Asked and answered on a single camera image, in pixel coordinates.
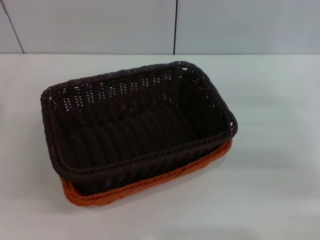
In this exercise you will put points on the orange woven plastic basket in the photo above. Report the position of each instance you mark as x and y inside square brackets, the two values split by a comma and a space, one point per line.
[82, 197]

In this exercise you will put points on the dark brown woven plastic basket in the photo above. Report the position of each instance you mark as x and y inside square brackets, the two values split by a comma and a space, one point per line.
[130, 125]

